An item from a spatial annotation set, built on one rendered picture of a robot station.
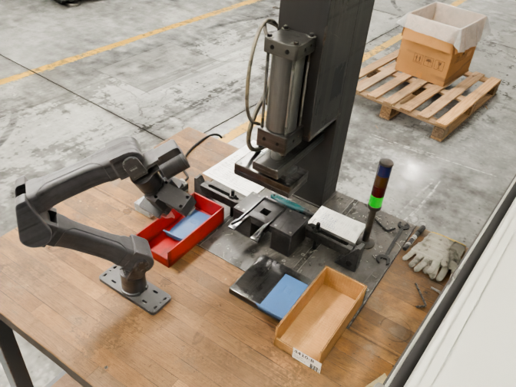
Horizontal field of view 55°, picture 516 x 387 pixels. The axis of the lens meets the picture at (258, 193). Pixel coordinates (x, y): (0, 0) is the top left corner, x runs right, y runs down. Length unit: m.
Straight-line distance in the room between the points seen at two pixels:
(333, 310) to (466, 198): 2.30
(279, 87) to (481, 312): 0.93
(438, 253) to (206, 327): 0.71
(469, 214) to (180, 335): 2.45
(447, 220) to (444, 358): 2.97
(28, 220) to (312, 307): 0.71
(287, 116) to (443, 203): 2.29
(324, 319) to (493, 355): 1.01
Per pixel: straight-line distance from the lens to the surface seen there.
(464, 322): 0.33
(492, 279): 0.36
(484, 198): 3.59
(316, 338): 1.27
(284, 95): 1.21
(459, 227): 3.25
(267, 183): 1.34
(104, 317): 1.32
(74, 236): 1.17
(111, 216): 1.59
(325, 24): 1.20
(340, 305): 1.35
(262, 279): 1.35
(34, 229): 1.13
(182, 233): 1.49
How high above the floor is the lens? 1.92
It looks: 38 degrees down
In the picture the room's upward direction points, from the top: 5 degrees clockwise
